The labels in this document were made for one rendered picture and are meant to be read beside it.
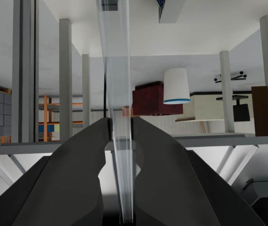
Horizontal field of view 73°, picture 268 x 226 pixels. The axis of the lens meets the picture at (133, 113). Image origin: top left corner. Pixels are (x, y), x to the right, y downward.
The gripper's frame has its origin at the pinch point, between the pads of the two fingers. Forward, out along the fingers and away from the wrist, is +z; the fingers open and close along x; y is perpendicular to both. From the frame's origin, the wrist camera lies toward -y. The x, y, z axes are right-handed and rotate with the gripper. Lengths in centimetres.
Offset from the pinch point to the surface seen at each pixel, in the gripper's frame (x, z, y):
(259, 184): 15.4, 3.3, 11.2
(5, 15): -99, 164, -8
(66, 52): -18, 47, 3
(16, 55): -24.0, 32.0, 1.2
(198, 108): 203, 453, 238
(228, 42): 43, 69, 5
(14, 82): -24.4, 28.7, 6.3
